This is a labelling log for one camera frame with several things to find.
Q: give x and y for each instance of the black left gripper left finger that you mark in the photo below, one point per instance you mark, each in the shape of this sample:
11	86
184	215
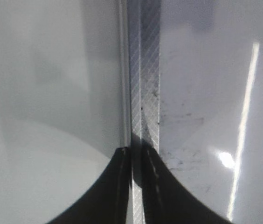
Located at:
106	201

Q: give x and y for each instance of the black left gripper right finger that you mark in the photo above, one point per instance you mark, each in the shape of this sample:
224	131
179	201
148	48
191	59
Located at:
165	200

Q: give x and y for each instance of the white board with grey frame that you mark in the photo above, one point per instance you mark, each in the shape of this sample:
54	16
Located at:
196	95

